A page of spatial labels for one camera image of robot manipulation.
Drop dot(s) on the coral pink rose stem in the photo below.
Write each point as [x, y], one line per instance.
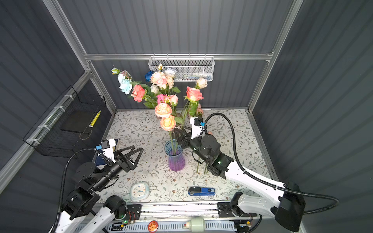
[142, 94]

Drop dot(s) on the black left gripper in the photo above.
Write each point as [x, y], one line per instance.
[127, 165]

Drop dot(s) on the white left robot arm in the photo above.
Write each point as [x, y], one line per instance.
[79, 203]

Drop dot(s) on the red pink rose stem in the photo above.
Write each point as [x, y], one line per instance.
[190, 108]

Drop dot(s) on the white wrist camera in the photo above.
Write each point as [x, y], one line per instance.
[198, 127]
[106, 150]

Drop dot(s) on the blue purple glass vase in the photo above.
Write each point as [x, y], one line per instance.
[174, 152]

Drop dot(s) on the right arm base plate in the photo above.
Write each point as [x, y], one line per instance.
[226, 210]

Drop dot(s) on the toothpaste tube in basket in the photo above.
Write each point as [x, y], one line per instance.
[206, 75]

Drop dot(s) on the blue rose stem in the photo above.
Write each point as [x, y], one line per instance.
[148, 75]

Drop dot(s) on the blue black stapler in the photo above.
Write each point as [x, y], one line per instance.
[201, 191]

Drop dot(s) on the white mesh wall basket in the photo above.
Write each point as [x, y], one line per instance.
[185, 65]

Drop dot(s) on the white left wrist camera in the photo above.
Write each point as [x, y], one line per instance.
[106, 150]

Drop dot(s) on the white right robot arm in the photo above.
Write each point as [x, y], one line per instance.
[285, 207]

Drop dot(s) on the black wire wall basket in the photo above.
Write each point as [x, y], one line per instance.
[65, 130]

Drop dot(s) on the small pink rosebud stem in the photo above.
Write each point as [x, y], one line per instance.
[166, 83]

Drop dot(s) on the yellow black marker pen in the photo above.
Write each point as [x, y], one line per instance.
[94, 120]

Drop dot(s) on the magenta pink rose stem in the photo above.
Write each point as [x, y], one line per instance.
[161, 98]

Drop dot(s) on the artificial flower bunch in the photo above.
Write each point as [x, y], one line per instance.
[199, 113]

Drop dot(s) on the white blue flower spray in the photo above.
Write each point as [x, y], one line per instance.
[125, 80]

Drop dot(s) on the red round sticker badge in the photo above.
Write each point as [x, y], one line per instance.
[153, 226]

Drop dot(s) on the peach rose stem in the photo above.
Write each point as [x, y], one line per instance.
[156, 76]

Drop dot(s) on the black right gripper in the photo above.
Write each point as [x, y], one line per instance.
[185, 138]

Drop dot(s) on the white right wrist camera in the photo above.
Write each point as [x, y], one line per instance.
[198, 127]

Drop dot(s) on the pale green alarm clock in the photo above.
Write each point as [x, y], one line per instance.
[139, 191]

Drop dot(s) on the light pink rose stem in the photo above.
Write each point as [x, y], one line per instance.
[173, 102]

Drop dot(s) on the pale pink rose stem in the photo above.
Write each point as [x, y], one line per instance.
[201, 83]

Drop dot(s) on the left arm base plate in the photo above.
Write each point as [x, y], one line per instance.
[130, 212]

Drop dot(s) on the pale green cylinder knob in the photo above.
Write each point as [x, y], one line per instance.
[195, 225]

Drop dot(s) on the floral table cloth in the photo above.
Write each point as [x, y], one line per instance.
[231, 127]

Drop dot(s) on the peach orange rose spray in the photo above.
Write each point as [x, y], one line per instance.
[167, 122]

